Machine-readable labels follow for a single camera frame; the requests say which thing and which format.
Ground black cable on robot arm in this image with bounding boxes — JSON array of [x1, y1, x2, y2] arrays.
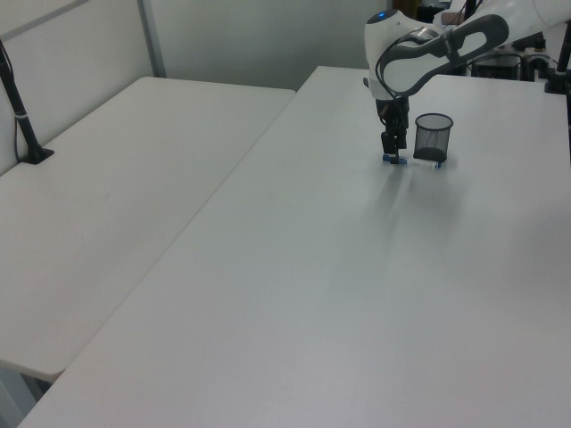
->
[[376, 31, 448, 103]]

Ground dark lab equipment clutter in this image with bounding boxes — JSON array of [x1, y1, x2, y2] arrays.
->
[[466, 37, 550, 83]]

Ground white marker with blue cap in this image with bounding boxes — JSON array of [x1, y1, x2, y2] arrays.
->
[[381, 153, 443, 170]]

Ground black mesh pen cup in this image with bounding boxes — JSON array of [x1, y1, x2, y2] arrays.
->
[[412, 112, 454, 162]]

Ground grey metal partition post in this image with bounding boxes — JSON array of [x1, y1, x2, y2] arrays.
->
[[136, 0, 168, 78]]

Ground black camera pole with base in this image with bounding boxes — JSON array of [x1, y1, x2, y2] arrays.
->
[[0, 37, 56, 166]]

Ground black clamped stand pole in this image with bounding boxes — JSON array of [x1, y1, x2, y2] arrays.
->
[[542, 26, 571, 95]]

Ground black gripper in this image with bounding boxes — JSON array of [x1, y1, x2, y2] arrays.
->
[[375, 97, 411, 165]]

